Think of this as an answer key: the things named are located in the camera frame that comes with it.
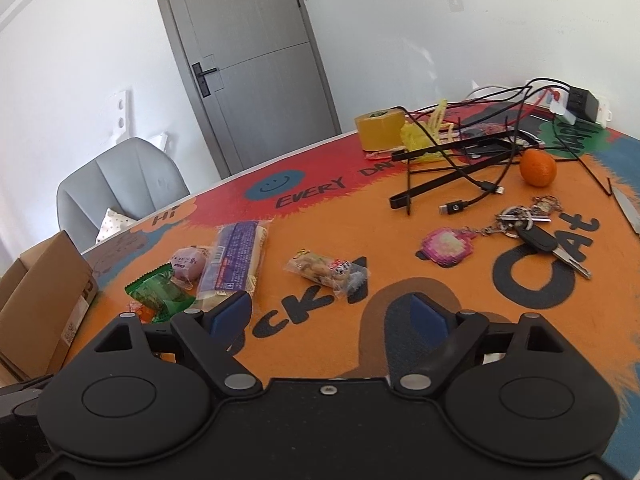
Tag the grey door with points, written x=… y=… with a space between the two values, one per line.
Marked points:
x=250 y=60

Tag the orange tangerine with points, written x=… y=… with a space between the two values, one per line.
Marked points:
x=538 y=167

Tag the grey upholstered chair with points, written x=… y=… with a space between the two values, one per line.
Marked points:
x=125 y=175

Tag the long purple snack packet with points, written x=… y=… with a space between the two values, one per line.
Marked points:
x=235 y=260

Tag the yellow tape roll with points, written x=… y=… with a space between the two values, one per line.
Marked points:
x=377 y=130

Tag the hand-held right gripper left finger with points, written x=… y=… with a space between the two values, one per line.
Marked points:
x=230 y=312

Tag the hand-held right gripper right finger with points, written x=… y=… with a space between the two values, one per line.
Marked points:
x=427 y=317

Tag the brown cardboard box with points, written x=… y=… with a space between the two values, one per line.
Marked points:
x=47 y=300

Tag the pink round snack packet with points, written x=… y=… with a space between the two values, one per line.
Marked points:
x=187 y=262

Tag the white light switch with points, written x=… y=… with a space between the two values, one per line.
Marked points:
x=455 y=0

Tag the green snack packet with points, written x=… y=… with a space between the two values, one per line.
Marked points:
x=160 y=290

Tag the white foam board with holes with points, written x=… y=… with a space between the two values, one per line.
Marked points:
x=125 y=115

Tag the white dotted cushion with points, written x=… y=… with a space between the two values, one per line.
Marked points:
x=114 y=225

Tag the clear nut snack packet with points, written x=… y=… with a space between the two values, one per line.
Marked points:
x=325 y=270

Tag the yellow plastic clip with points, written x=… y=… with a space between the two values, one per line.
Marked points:
x=417 y=137

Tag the white power strip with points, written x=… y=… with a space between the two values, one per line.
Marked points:
x=602 y=110

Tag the black charger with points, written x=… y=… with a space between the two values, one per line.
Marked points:
x=584 y=104

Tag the knife blade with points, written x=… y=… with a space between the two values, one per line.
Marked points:
x=629 y=207

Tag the bunch of keys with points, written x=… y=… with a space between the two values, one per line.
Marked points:
x=542 y=240

